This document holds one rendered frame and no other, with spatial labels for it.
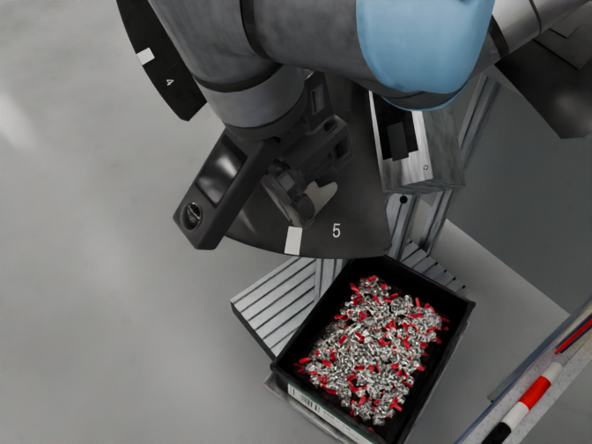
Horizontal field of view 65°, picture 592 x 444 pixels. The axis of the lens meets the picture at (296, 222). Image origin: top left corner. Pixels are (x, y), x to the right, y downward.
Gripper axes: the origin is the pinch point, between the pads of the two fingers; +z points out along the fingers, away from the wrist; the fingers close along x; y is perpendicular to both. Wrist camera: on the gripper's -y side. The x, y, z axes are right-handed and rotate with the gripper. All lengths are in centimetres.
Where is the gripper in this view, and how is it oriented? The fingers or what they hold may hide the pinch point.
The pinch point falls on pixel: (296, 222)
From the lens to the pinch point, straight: 53.2
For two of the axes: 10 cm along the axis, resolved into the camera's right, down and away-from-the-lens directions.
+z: 2.2, 4.3, 8.7
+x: -6.4, -6.2, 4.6
